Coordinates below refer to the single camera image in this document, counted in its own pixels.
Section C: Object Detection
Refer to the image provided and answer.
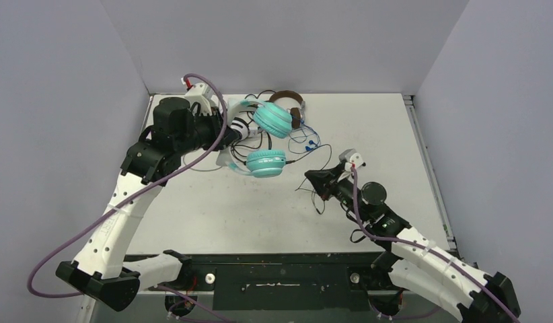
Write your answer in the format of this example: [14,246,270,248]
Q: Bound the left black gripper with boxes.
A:
[174,106,238,156]

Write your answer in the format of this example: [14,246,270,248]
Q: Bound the teal cat-ear headphones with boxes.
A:
[216,99,293,178]

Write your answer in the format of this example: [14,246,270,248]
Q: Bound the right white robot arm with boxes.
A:
[304,163,521,322]

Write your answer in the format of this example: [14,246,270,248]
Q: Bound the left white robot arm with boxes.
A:
[56,97,237,312]

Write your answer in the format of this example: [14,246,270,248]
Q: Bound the black and white headphones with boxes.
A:
[229,104,273,165]

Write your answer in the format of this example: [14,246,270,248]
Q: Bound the brown headphones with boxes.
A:
[268,90,305,130]

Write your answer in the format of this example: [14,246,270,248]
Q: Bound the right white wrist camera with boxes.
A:
[338,149,366,172]

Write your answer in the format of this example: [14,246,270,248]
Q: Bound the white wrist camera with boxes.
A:
[182,79,215,114]
[338,149,366,172]

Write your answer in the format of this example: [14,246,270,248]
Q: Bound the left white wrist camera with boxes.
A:
[182,79,215,114]

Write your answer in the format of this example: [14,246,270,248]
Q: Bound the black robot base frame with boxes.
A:
[124,252,416,313]

